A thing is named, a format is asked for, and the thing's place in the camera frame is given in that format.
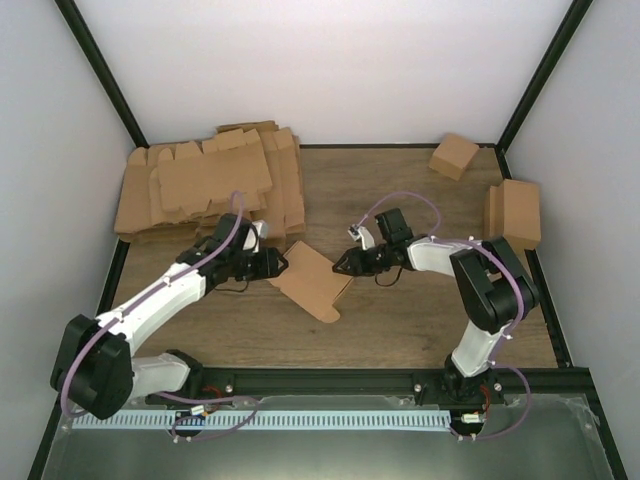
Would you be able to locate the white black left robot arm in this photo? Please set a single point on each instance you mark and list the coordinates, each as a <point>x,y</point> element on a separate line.
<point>97,371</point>

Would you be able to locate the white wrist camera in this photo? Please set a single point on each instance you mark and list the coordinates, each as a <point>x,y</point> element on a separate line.
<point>362,235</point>
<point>257,231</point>

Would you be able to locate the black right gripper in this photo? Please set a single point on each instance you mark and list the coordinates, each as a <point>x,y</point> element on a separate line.
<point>358,263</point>

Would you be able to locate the black left corner frame post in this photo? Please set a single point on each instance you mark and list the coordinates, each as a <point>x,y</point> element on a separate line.
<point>91,50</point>

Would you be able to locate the large folded cardboard box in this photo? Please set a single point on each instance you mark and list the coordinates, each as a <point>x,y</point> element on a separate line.
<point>512,210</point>

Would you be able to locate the light blue slotted cable duct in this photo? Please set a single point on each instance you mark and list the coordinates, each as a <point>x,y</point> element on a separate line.
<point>401,420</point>

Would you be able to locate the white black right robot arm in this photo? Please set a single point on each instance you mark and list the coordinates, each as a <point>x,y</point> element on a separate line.
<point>496,290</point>

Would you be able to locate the black aluminium frame rail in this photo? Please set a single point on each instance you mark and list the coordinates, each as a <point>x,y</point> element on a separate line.
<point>263,382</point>

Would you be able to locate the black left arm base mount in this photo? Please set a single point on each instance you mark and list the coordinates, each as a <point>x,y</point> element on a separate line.
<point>212,385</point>

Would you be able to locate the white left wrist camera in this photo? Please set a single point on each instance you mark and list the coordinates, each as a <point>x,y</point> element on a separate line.
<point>257,231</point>

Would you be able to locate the black corner frame post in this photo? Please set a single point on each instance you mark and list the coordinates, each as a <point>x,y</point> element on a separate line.
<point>560,41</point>
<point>91,50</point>

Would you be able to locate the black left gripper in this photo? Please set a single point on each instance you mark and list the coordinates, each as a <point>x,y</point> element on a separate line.
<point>269,266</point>

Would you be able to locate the small folded cardboard box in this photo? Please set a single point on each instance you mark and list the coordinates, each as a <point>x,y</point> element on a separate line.
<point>453,156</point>

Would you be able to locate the brown cardboard box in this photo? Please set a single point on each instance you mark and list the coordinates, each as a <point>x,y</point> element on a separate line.
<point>310,282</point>

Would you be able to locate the black right corner frame post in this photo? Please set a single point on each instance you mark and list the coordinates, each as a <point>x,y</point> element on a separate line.
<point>560,41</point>

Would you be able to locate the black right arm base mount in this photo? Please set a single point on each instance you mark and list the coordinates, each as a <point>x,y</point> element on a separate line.
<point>450,390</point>

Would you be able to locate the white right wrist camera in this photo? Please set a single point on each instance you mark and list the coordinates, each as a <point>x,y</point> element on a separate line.
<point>362,235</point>

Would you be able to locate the stack of flat cardboard blanks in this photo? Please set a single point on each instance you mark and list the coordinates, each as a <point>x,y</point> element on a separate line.
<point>181,190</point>

